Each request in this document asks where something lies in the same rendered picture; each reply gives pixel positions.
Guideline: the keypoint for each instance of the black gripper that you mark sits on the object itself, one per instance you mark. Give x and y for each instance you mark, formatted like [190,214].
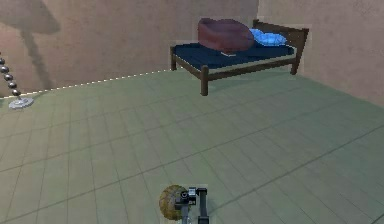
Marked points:
[181,199]

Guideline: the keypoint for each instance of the olive brown basketball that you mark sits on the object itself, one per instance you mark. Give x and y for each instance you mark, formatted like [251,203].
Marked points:
[166,202]

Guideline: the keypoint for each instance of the brown wooden bed blue mattress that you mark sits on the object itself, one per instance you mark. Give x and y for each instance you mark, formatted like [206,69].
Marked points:
[213,56]

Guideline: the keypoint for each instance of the maroon bean bag cushion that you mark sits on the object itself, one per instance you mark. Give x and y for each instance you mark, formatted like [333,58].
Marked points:
[225,35]

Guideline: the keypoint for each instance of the light blue pillow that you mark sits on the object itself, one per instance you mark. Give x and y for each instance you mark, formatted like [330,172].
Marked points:
[268,38]

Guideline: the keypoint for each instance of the silver beaded floor lamp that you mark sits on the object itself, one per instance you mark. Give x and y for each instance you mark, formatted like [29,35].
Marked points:
[20,102]

